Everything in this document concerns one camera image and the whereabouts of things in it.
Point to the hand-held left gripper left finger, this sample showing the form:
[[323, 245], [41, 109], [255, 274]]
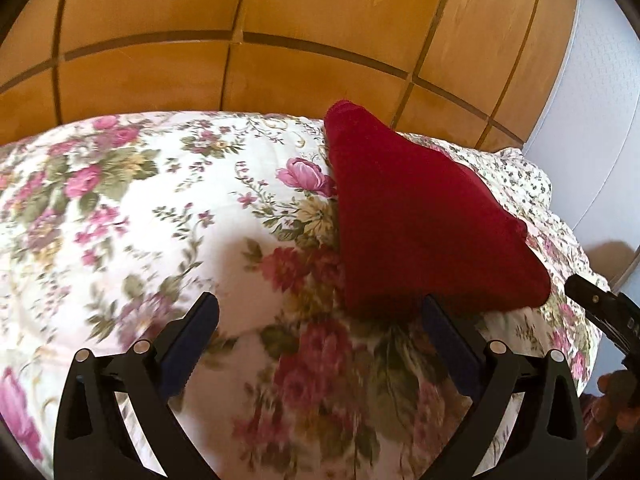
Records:
[[187, 340]]

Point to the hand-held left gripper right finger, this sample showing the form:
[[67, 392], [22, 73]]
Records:
[[447, 342]]

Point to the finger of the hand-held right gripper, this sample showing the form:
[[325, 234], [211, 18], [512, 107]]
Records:
[[587, 292]]

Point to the dark red embroidered sweater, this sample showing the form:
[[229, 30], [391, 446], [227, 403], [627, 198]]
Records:
[[420, 220]]

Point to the small-print floral sheet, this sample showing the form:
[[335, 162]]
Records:
[[527, 175]]

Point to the floral quilted bedspread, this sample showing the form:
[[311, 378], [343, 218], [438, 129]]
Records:
[[165, 200]]

